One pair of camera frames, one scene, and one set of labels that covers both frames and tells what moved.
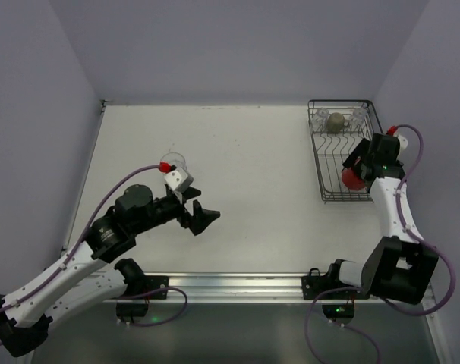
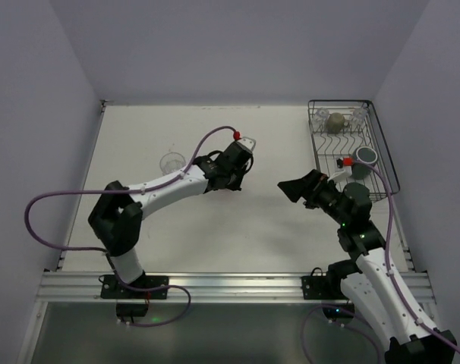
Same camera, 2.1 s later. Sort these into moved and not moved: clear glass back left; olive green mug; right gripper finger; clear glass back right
Moved: right gripper finger
Not moved: clear glass back left; clear glass back right; olive green mug
